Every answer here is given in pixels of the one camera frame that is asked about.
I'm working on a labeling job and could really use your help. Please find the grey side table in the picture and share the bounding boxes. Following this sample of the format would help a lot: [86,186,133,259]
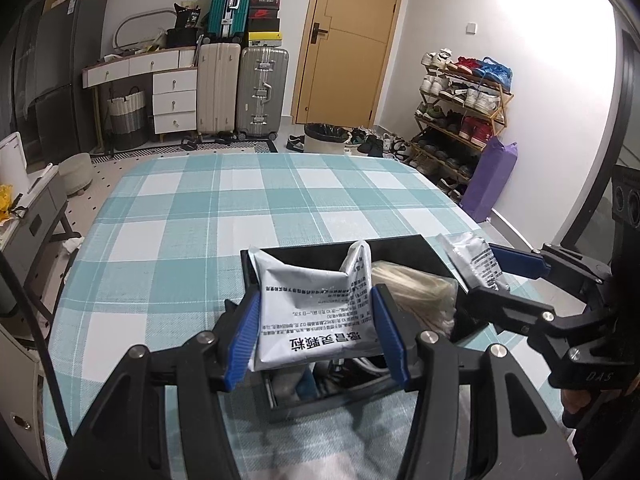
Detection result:
[0,162,82,311]

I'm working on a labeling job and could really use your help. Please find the beige suitcase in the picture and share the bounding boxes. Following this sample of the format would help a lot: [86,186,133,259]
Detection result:
[196,40,242,137]

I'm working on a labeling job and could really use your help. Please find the woven laundry basket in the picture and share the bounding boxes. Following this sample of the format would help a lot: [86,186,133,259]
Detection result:
[105,87,149,149]

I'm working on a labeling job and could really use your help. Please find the silver suitcase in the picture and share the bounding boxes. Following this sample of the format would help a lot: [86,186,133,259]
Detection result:
[235,47,290,142]

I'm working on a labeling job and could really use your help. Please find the teal checked tablecloth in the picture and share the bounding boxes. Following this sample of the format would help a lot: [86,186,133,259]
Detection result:
[42,152,576,480]

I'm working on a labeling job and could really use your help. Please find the white drawer dresser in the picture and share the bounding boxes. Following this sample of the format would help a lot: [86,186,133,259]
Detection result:
[82,47,198,148]

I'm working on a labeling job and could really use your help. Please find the bagged cream rope coil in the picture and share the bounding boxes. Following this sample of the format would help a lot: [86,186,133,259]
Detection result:
[372,260,458,342]

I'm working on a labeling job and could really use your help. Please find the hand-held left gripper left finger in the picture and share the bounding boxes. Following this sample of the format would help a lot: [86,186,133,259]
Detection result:
[55,290,264,480]

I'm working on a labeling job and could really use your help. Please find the round grey stool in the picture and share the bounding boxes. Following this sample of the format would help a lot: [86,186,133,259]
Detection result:
[59,155,92,196]

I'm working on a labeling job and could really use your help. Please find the wooden shoe rack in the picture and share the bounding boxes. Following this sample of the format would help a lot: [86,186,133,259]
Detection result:
[410,50,514,197]

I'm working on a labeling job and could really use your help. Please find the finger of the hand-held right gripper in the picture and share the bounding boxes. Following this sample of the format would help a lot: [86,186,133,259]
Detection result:
[470,285,607,356]
[487,242,614,306]

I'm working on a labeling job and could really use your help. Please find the yellow wooden door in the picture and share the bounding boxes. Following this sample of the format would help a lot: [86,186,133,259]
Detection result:
[292,0,408,128]

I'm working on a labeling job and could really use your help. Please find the group of floor shoes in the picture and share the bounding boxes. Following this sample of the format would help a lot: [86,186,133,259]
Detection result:
[345,127,417,162]

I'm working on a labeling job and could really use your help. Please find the white medicine sachet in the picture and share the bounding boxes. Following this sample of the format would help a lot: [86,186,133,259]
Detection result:
[248,240,387,373]
[437,232,511,293]

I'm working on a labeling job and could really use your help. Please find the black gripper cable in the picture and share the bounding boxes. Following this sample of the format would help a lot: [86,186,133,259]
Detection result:
[0,249,77,442]

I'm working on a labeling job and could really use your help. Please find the teal suitcase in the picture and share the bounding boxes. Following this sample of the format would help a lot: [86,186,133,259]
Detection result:
[207,0,256,43]

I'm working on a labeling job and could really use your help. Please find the black trash bin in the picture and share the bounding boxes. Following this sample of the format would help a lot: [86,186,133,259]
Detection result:
[304,122,351,157]

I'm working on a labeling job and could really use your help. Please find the oval mirror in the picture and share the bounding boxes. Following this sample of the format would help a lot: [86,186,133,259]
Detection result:
[114,7,176,53]

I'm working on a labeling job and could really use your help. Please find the purple fabric bag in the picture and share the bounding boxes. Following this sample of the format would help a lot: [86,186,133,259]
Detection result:
[460,136,519,224]

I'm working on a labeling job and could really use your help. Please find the stack of shoe boxes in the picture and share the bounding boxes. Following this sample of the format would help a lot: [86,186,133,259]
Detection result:
[247,0,284,48]

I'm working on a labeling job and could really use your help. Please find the grey refrigerator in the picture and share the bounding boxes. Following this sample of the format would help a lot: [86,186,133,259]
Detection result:
[10,0,108,156]

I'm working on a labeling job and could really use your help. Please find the black bag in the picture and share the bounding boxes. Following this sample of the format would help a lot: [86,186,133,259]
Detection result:
[167,5,202,49]

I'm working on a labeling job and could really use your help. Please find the beige cabinet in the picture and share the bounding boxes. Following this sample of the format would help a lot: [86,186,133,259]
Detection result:
[0,320,52,461]

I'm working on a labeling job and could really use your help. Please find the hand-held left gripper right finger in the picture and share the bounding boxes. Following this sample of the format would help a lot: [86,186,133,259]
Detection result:
[371,285,583,480]

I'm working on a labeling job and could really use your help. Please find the black storage box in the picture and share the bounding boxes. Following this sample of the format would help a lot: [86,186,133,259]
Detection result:
[240,234,506,423]

